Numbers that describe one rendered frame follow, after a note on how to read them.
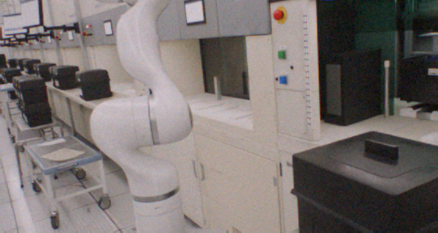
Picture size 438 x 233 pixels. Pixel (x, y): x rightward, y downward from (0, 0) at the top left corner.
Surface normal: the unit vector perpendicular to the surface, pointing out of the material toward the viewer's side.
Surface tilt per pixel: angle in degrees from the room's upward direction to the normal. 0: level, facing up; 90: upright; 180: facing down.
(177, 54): 90
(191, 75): 90
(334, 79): 90
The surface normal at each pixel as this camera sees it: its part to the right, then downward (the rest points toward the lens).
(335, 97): -0.82, 0.21
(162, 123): 0.15, 0.16
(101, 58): 0.55, 0.14
